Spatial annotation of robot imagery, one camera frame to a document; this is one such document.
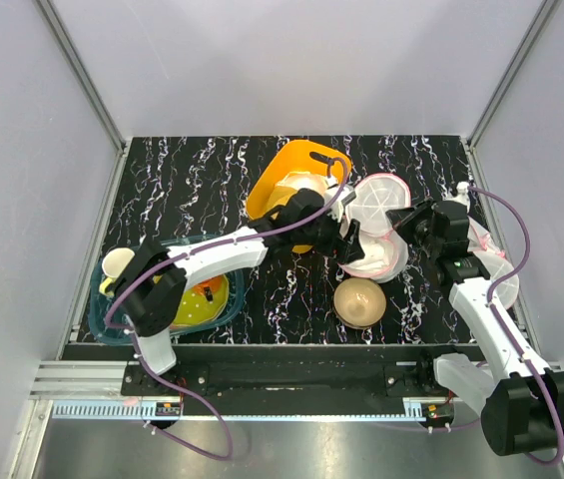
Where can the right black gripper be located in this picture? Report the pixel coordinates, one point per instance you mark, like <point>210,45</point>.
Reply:
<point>403,220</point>

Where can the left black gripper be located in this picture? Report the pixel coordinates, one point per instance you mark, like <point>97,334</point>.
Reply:
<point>347,250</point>

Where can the white mesh laundry bag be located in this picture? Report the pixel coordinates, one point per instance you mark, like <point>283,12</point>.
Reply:
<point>374,195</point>

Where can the white bra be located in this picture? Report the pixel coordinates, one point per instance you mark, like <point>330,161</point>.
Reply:
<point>378,256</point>

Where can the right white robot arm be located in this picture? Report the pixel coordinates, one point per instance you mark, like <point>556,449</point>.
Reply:
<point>519,397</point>

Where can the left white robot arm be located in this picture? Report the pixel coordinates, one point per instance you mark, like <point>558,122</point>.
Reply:
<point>151,286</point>

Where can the beige bra in basket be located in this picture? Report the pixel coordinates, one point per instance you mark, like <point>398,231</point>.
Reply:
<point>293,182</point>

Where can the flat pink-rimmed mesh bag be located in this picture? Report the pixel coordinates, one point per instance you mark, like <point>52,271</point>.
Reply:
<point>498,266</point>

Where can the yellow plastic basket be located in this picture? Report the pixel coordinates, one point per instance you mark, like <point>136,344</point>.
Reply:
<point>298,202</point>

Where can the orange plastic cup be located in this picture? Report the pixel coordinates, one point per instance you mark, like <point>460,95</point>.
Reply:
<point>209,286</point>

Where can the yellow-green dotted plate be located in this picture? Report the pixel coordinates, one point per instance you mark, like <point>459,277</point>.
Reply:
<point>196,309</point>

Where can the pale yellow mug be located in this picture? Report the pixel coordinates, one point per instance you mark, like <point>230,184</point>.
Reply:
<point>113,265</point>

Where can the teal transparent tray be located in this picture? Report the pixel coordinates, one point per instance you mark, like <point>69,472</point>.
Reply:
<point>100,304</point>

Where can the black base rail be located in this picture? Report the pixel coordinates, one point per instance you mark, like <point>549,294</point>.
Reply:
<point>373,370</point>

